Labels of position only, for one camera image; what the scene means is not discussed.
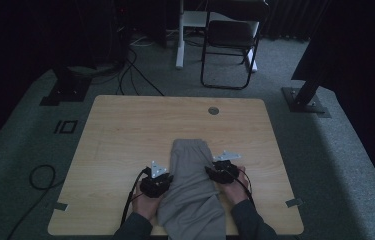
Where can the black folding chair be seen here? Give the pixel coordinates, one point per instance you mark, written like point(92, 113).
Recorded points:
point(230, 35)

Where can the grey pants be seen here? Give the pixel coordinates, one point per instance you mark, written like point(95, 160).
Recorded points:
point(191, 193)

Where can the black stand base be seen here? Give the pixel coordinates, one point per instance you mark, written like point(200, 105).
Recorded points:
point(66, 88)

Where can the grey round table grommet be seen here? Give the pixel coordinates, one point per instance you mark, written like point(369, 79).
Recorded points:
point(213, 110)

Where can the person's left hand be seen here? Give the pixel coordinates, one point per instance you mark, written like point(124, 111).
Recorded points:
point(146, 205)

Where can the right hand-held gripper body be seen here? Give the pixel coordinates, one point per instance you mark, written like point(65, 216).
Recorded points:
point(226, 170)

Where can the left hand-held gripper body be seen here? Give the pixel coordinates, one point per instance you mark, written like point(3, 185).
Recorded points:
point(155, 185)

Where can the person's right hand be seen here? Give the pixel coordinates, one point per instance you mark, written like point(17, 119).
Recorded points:
point(236, 191)

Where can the black stand with base plate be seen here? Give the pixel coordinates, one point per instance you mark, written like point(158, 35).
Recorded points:
point(305, 100)

